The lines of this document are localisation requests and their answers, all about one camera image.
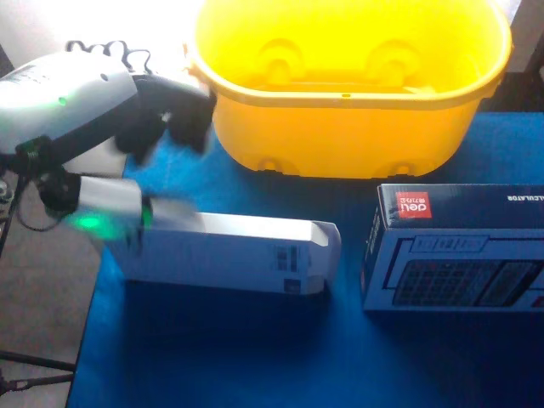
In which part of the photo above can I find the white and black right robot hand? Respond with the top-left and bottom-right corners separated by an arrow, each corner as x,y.
0,53 -> 218,246

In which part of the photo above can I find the black furniture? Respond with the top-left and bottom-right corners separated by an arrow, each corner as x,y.
499,0 -> 544,116

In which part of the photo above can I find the black tripod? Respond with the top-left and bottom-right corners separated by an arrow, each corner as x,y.
0,350 -> 77,394

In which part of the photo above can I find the white long cardboard box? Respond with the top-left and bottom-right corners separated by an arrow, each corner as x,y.
104,210 -> 343,298

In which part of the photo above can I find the blue table mat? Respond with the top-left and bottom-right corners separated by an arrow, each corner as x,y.
65,112 -> 544,408

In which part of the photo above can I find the yellow plastic basin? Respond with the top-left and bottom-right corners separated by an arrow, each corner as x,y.
182,0 -> 513,179

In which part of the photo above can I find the black coiled cable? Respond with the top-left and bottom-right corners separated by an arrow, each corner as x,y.
63,39 -> 154,77

